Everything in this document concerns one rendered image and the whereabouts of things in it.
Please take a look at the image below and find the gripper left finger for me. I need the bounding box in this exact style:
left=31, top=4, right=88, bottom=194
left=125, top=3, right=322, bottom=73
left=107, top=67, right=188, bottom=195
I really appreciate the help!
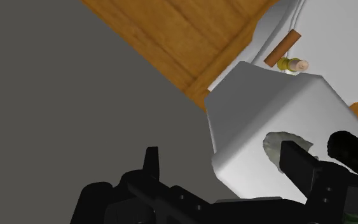
left=70, top=146, right=217, bottom=224

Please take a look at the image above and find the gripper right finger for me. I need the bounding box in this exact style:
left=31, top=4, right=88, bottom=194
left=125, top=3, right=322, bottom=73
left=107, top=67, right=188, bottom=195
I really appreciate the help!
left=279, top=130, right=358, bottom=224

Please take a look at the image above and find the grey rough lump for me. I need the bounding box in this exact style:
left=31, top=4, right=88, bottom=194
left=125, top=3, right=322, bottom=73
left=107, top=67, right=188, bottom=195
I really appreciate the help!
left=262, top=131, right=315, bottom=174

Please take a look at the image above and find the yellow and cream spool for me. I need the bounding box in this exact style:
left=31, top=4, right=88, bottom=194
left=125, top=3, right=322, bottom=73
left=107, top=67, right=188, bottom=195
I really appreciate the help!
left=277, top=57, right=309, bottom=74

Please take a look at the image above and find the brown cylinder stick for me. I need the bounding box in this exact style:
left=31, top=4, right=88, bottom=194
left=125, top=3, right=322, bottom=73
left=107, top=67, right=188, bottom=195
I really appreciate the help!
left=263, top=30, right=302, bottom=67

